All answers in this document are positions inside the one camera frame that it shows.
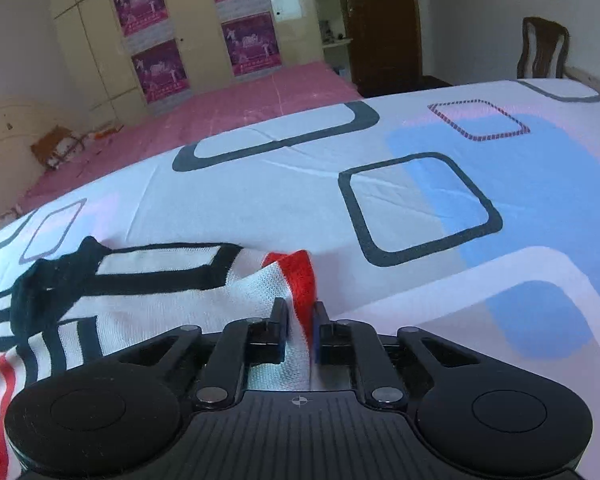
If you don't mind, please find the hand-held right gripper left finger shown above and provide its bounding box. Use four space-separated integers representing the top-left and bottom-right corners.
115 298 289 411

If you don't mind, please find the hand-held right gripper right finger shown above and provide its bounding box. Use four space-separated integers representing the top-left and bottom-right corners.
314 302 486 408

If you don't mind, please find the striped knit sweater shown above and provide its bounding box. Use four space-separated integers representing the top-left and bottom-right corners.
0 237 321 480

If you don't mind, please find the patterned bed sheet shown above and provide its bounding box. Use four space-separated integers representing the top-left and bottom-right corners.
0 77 600 480

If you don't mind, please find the pink bed sheet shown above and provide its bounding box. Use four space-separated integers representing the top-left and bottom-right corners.
17 60 363 213

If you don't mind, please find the small brown wooden stool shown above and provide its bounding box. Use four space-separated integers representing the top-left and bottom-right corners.
30 125 83 171

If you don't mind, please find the cream wardrobe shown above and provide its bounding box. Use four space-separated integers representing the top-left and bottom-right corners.
40 0 326 121

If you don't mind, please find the brown wooden door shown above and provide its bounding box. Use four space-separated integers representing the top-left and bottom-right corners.
335 0 426 98

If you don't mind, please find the cream corner shelf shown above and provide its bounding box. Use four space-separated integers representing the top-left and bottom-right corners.
307 0 353 78

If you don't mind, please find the cream arched headboard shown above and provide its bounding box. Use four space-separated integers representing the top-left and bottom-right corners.
0 101 76 231

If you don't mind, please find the brown wooden chair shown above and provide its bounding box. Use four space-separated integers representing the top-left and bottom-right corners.
516 16 571 81

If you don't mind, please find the wooden bed frame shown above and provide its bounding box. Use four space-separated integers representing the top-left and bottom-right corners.
565 66 600 101

